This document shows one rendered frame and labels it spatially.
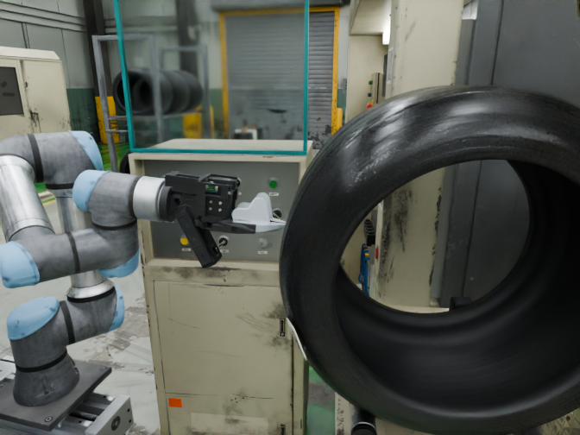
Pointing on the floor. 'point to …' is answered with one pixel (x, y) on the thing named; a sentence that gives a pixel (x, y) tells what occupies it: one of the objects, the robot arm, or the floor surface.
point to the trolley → (108, 105)
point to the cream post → (397, 292)
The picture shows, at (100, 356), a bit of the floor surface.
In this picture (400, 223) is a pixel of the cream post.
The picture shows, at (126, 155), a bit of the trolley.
